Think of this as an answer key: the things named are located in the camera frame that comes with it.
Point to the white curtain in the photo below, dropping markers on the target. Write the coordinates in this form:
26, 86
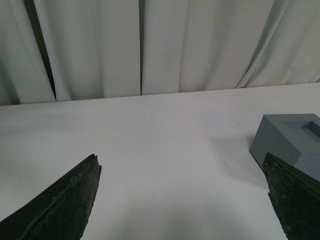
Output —
66, 50

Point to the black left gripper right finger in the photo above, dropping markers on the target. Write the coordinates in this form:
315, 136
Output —
295, 198

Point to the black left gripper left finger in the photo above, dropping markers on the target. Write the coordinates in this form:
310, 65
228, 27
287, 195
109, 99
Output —
61, 211

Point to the gray base block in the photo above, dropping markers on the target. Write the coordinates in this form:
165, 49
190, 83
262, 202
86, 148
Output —
293, 138

